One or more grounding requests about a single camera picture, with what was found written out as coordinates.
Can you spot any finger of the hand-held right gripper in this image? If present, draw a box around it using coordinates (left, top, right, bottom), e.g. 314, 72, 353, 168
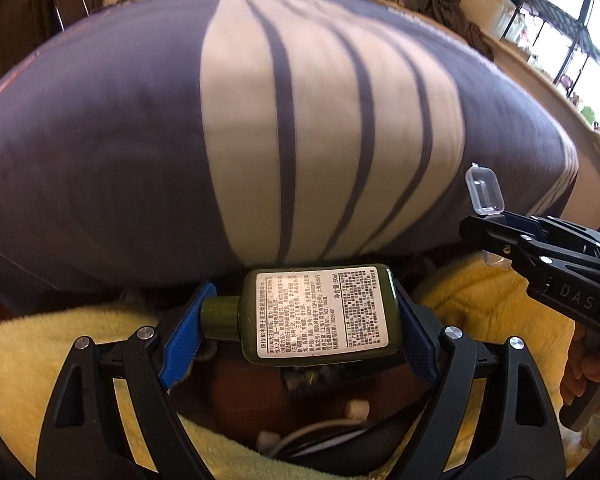
502, 211, 552, 242
459, 215, 548, 283

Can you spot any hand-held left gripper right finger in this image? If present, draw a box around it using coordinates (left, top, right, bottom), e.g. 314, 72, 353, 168
392, 282, 566, 480

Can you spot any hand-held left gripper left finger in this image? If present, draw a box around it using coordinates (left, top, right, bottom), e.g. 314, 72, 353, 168
35, 280, 218, 480

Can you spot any small clear plastic box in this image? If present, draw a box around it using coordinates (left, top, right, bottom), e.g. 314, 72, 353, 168
464, 162, 515, 268

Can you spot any dark green bottle white label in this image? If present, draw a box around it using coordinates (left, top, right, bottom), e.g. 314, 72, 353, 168
200, 264, 405, 365

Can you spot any cream white tube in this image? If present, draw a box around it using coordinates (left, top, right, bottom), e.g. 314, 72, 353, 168
256, 430, 282, 457

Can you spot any person's right hand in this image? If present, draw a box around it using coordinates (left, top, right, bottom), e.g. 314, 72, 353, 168
559, 327, 600, 423

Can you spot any yellow fluffy rug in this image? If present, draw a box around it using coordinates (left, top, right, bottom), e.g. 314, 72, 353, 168
0, 252, 583, 480

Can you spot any purple white striped blanket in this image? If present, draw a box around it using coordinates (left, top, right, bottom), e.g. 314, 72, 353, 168
0, 0, 581, 302

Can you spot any black metal rack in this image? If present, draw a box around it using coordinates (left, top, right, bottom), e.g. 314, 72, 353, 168
500, 0, 600, 112

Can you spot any white storage box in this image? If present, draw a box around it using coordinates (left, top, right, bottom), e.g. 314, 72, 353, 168
467, 0, 524, 42

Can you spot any brown curtain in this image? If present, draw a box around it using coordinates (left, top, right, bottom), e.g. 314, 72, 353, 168
400, 0, 496, 62

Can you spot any black metal stand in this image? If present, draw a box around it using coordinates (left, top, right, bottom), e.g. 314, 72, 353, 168
44, 0, 67, 32

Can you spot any dark wooden wardrobe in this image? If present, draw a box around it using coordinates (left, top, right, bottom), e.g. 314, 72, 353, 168
0, 0, 112, 86

